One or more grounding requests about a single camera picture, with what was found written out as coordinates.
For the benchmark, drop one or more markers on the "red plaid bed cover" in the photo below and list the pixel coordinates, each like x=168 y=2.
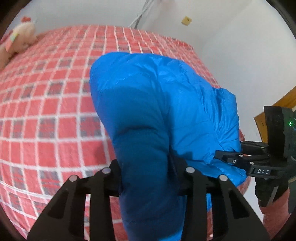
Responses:
x=49 y=128

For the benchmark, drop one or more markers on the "pink sleeved right forearm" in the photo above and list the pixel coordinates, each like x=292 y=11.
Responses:
x=276 y=215

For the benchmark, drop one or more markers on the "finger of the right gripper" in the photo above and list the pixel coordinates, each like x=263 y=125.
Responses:
x=249 y=147
x=235 y=159

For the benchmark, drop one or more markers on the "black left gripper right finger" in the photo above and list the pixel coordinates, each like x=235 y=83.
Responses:
x=232 y=216

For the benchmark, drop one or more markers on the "yellow wooden door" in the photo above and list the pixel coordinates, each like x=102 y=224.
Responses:
x=271 y=113

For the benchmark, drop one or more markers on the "blue puffer jacket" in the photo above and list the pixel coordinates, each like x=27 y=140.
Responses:
x=152 y=106

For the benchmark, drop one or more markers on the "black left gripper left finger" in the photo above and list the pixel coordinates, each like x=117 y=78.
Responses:
x=80 y=203

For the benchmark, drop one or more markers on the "yellow wall socket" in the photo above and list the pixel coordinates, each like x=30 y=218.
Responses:
x=186 y=21

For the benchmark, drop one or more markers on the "black gloved right hand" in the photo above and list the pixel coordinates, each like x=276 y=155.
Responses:
x=268 y=191

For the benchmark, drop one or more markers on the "pink plush unicorn toy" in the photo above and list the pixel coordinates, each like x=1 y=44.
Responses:
x=20 y=39

